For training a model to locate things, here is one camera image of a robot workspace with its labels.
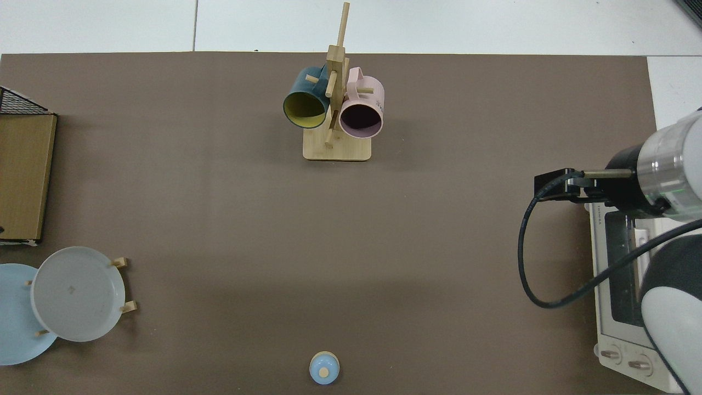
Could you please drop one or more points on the wooden cup stand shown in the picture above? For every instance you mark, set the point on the wooden cup stand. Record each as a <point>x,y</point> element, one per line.
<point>340,151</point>

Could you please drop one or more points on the pale toaster oven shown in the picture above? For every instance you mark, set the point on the pale toaster oven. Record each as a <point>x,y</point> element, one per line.
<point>622,307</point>

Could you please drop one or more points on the dark grey flat device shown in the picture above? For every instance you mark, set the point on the dark grey flat device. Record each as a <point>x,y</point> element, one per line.
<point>692,10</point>

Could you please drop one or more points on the grey plate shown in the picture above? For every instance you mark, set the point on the grey plate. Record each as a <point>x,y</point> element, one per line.
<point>77,293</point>

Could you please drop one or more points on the wooden plate rack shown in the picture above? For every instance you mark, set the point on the wooden plate rack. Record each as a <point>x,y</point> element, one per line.
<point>119,262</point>

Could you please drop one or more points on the small blue round bell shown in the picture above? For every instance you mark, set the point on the small blue round bell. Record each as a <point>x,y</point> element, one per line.
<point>324,368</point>

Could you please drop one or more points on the light blue plate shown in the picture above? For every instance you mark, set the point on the light blue plate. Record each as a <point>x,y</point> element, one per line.
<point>13,318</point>

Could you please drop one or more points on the dark blue cup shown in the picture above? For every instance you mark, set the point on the dark blue cup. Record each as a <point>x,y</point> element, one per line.
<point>304,85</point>

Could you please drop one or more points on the brown table cloth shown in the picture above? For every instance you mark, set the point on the brown table cloth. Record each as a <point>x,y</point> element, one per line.
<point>219,192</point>

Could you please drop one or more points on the pink cup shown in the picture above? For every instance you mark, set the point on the pink cup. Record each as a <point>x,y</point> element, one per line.
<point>364,99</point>

